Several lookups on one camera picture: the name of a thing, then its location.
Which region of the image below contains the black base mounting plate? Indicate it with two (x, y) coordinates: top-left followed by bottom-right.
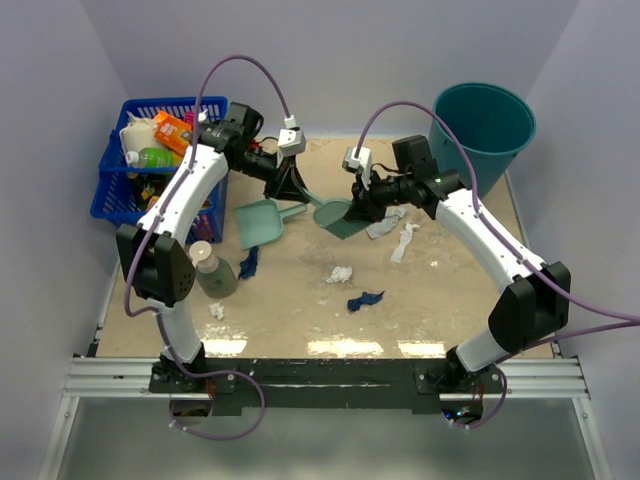
(149, 358), (504, 416)

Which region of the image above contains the green plastic dustpan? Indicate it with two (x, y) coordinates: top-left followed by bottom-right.
(234, 199), (308, 250)

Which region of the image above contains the aluminium rail frame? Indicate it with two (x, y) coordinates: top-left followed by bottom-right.
(41, 356), (612, 479)

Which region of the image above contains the blue scrap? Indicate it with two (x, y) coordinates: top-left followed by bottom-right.
(238, 246), (259, 280)
(347, 291), (384, 313)

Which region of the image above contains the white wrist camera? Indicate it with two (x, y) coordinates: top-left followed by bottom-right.
(277, 115), (306, 157)
(342, 147), (373, 190)

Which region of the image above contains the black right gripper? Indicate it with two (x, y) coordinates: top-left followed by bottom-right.
(344, 167), (413, 224)

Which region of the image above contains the white twisted paper strip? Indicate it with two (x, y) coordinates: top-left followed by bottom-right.
(390, 223), (420, 264)

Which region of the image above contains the green drink bottle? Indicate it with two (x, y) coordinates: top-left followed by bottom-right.
(125, 147), (181, 169)

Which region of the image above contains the orange carton box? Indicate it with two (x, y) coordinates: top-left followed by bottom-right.
(153, 111), (192, 156)

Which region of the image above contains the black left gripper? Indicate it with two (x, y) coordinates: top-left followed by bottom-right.
(233, 148), (312, 204)

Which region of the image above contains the clear soap pump bottle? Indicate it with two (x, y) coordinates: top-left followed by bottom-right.
(189, 241), (238, 299)

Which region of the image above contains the teal plastic trash bin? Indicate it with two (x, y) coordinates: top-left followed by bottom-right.
(433, 82), (536, 198)

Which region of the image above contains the green hand brush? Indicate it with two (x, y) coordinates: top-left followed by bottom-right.
(306, 191), (370, 240)

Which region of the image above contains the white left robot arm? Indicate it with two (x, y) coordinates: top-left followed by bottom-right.
(116, 103), (306, 392)

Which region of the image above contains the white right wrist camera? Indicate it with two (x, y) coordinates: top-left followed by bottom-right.
(342, 147), (373, 190)

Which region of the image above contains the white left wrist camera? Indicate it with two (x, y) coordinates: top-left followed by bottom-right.
(277, 115), (306, 157)

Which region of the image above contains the small white scrap front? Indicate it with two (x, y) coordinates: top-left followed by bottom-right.
(209, 302), (225, 321)

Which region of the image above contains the blue plastic basket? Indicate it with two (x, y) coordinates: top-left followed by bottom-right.
(90, 97), (228, 243)

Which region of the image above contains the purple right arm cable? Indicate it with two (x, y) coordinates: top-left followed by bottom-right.
(355, 101), (640, 431)

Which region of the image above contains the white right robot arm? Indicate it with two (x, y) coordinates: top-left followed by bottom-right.
(342, 135), (571, 393)

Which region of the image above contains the white paper wad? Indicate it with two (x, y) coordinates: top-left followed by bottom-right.
(325, 266), (353, 284)

